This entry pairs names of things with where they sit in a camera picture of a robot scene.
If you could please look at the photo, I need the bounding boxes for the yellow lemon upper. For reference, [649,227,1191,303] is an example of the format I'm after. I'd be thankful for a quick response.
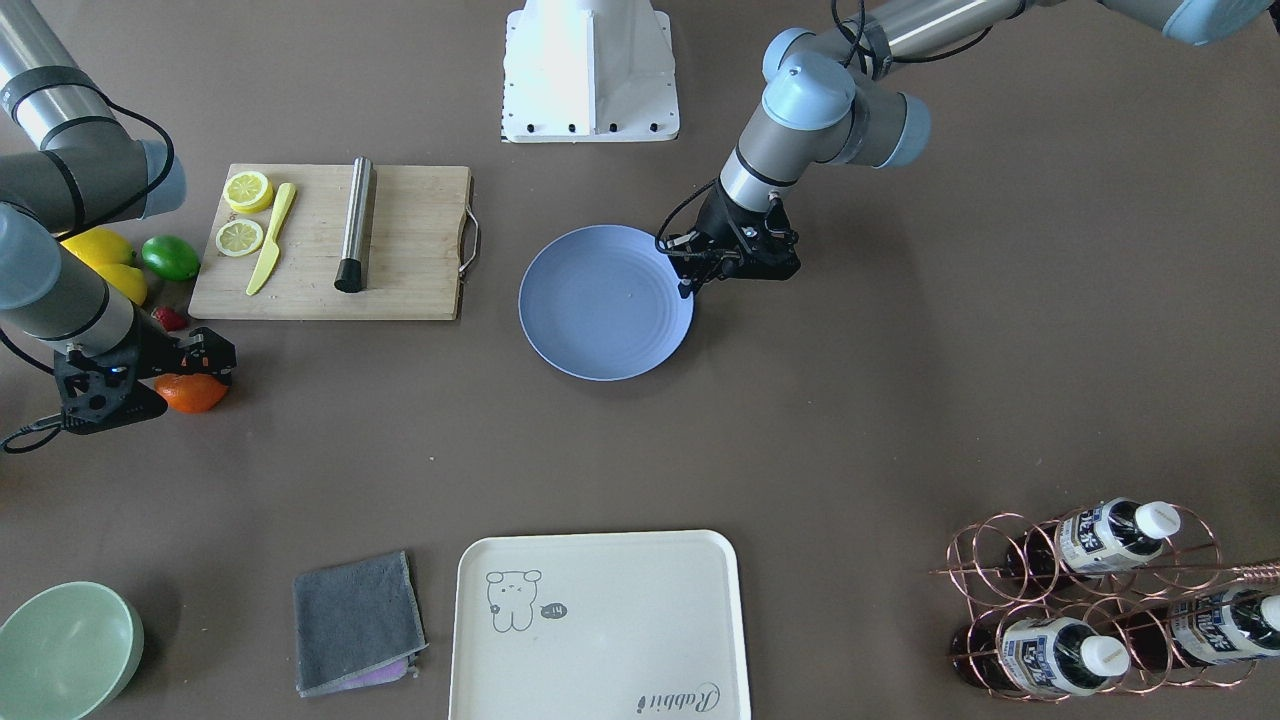
[61,227,134,266]

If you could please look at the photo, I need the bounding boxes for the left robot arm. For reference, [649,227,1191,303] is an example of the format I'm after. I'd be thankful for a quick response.
[653,1,1034,301]

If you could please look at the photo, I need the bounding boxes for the lemon slice two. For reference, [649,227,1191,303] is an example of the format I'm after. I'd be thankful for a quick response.
[214,218,265,258]

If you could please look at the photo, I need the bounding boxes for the yellow plastic knife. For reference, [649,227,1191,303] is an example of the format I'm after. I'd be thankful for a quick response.
[244,182,298,296]

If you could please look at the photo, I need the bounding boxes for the tea bottle one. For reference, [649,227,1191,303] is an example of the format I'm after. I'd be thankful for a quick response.
[1000,497,1181,592]

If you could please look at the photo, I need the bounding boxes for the tea bottle two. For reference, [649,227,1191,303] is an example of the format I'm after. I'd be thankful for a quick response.
[948,618,1132,700]

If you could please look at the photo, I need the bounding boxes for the blue plate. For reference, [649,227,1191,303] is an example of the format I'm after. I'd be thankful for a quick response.
[518,225,694,380]

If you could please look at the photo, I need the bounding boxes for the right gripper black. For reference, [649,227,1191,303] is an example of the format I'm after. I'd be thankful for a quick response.
[52,318,237,436]

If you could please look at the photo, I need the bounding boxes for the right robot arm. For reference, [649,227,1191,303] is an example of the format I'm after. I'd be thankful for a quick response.
[1,1,236,439]

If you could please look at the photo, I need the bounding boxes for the lemon slice one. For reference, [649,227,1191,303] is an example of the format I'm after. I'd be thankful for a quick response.
[221,170,275,214]

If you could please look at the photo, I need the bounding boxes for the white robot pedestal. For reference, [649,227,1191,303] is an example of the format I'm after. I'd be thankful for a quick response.
[500,1,681,143]

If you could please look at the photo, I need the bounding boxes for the cream rectangular tray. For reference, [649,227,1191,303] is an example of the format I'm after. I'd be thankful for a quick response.
[449,529,753,719]

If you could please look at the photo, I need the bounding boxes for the yellow lemon lower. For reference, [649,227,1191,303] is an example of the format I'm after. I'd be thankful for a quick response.
[92,263,148,306]

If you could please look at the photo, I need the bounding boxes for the yellow lemon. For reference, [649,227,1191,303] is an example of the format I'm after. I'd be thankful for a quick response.
[61,227,134,266]
[92,263,148,306]

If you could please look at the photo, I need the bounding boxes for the wooden cutting board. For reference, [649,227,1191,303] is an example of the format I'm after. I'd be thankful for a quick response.
[189,163,472,320]

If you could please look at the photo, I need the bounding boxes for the green lime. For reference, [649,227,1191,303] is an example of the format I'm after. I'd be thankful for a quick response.
[140,234,201,282]

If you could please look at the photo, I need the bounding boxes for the tea bottle three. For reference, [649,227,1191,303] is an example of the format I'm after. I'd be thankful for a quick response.
[1117,585,1279,671]

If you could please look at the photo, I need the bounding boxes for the copper wire bottle rack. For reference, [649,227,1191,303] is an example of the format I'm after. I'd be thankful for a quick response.
[943,502,1277,703]

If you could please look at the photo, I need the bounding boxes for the green bowl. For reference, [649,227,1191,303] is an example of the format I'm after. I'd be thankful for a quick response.
[1,582,145,719]

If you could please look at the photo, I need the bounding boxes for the grey folded cloth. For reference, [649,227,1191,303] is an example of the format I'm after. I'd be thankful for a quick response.
[292,550,429,698]

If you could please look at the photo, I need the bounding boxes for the orange fruit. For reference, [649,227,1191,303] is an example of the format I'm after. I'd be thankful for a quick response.
[154,373,230,414]

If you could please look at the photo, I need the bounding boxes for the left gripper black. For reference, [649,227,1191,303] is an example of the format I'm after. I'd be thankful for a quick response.
[655,179,801,300]

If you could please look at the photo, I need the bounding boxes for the red strawberry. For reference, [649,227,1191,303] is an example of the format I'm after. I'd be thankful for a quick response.
[151,306,189,333]

